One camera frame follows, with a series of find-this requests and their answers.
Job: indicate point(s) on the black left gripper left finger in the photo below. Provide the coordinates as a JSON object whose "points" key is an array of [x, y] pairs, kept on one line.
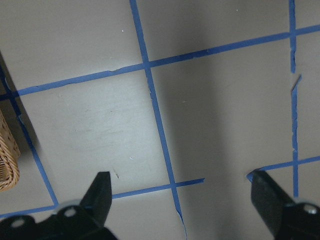
{"points": [[97, 200]]}

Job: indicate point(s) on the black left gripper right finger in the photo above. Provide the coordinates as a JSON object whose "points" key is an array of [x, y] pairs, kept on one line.
{"points": [[269, 200]]}

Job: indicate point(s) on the brown wicker basket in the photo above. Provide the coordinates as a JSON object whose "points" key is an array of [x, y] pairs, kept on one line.
{"points": [[9, 155]]}

